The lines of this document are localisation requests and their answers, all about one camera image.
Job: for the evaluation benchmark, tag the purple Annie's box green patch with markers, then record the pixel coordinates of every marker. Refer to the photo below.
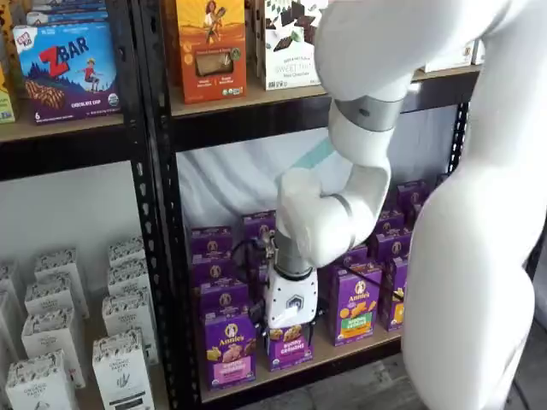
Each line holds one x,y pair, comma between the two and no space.
357,307

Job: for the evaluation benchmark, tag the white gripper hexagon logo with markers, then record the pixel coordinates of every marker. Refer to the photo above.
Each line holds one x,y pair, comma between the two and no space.
295,301

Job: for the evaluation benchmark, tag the black metal shelving rack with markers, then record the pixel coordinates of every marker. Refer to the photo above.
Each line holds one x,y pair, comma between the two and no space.
256,132
64,154

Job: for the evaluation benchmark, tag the sea salt pretzel crackers box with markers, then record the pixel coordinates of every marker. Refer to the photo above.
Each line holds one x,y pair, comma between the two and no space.
478,53

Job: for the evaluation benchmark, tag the white Organic Pantry carton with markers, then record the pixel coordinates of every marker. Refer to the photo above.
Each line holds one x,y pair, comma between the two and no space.
126,254
38,384
124,376
55,262
51,333
51,294
128,316
128,279

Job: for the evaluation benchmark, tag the purple Annie's box pink patch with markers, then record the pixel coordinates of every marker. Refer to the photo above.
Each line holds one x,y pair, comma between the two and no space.
231,354

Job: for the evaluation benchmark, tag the orange Revival snack box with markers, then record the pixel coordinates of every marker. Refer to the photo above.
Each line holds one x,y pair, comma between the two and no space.
211,42

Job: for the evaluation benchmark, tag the purple Annie's box orange patch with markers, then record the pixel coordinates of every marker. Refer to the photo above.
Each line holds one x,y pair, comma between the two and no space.
393,307

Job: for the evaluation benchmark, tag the Simple Mills sweet thins box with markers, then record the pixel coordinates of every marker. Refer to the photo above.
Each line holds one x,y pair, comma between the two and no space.
260,38
290,64

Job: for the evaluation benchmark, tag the cheddar pretzel crackers box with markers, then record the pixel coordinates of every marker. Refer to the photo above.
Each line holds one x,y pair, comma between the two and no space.
444,60

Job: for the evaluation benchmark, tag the blue Z Bar box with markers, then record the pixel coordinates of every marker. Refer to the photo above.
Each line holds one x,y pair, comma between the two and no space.
68,5
64,18
68,77

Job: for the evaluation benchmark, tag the orange Bobo's box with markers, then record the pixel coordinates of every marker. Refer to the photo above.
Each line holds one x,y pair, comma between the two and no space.
6,64

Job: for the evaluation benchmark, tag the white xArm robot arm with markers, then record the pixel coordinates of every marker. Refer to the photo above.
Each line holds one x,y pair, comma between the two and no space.
470,256

